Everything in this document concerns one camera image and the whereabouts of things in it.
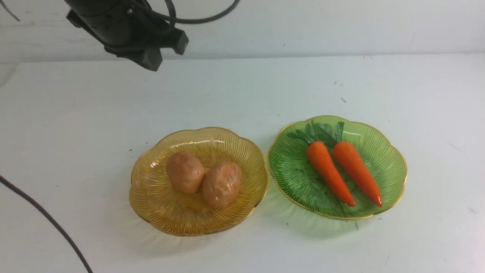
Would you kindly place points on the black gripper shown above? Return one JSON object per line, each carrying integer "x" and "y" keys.
{"x": 127, "y": 29}

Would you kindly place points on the green ribbed glass plate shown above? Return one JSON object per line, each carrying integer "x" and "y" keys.
{"x": 298, "y": 181}

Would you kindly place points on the orange carrot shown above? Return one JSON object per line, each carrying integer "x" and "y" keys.
{"x": 329, "y": 170}

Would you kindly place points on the orange carrot one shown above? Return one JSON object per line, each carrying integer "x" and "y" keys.
{"x": 349, "y": 158}

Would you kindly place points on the amber ribbed glass plate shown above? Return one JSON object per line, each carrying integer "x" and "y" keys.
{"x": 155, "y": 200}

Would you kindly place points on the brown potato one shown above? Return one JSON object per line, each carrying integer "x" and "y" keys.
{"x": 185, "y": 171}
{"x": 221, "y": 185}

